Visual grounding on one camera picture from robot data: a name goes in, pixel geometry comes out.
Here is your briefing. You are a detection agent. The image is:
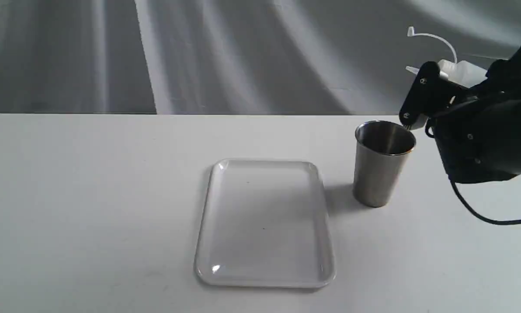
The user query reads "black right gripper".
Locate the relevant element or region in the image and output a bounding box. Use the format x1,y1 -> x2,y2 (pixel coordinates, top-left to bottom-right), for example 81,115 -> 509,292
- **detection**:
398,46 -> 521,184

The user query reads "translucent squeeze bottle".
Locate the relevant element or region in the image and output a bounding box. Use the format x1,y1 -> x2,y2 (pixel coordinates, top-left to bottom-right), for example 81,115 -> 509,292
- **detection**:
407,26 -> 487,88

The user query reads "stainless steel cup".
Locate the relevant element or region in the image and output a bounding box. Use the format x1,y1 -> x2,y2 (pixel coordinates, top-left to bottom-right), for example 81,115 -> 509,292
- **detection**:
352,120 -> 416,208

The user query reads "white plastic tray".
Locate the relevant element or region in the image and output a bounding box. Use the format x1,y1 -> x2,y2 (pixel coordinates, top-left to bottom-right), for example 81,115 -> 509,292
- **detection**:
194,158 -> 336,289

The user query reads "black cable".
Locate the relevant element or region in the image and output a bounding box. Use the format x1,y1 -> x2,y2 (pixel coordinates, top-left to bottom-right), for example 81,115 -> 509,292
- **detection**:
449,178 -> 521,226

